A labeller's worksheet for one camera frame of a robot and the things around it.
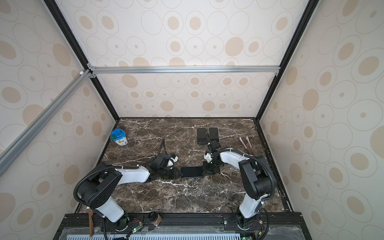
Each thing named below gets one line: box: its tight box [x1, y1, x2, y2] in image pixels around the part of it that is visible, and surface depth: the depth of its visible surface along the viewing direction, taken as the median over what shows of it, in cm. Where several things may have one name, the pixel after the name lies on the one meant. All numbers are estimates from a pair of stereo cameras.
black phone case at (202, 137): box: [197, 128, 208, 145], surface depth 112 cm
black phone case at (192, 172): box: [181, 166, 204, 178], surface depth 90 cm
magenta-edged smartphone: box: [181, 166, 204, 178], surface depth 90 cm
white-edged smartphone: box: [208, 127, 219, 143], surface depth 114 cm
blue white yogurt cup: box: [109, 128, 128, 147], surface depth 99 cm
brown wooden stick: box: [88, 209, 94, 238], surface depth 76 cm
